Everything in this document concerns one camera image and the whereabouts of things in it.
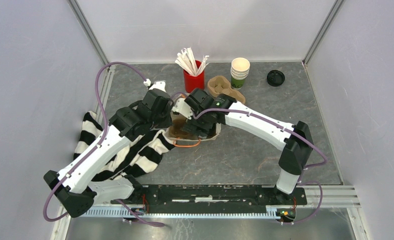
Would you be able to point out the black white striped cloth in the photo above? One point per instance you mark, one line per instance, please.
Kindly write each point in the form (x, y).
(139, 158)

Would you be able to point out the stack of paper cups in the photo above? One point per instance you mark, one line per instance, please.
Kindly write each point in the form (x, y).
(239, 71)

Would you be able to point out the white slotted cable duct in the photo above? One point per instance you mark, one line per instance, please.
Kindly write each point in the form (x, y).
(122, 212)

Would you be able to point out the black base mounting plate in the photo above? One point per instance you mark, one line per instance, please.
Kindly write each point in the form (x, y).
(213, 199)

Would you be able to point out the red straw holder cup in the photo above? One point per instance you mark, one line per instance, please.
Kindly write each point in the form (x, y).
(193, 82)

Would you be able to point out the white wrapped straws bundle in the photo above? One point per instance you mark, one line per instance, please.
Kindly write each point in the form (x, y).
(186, 60)

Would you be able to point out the beige paper gift bag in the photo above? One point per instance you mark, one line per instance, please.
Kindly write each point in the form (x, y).
(186, 143)

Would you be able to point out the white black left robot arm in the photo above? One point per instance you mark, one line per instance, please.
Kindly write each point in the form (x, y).
(73, 185)

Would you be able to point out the stack of black lids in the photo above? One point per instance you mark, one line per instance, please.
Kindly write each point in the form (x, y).
(275, 78)

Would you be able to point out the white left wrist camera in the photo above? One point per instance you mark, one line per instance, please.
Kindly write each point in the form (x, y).
(153, 85)

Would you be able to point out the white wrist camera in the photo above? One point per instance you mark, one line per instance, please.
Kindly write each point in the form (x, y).
(182, 108)
(153, 85)

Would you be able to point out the brown pulp cup carrier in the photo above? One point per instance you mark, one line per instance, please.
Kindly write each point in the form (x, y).
(184, 129)

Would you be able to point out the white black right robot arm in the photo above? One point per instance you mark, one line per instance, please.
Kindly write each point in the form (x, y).
(294, 141)

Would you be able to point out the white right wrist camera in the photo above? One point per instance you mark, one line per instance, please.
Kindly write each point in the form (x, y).
(182, 108)

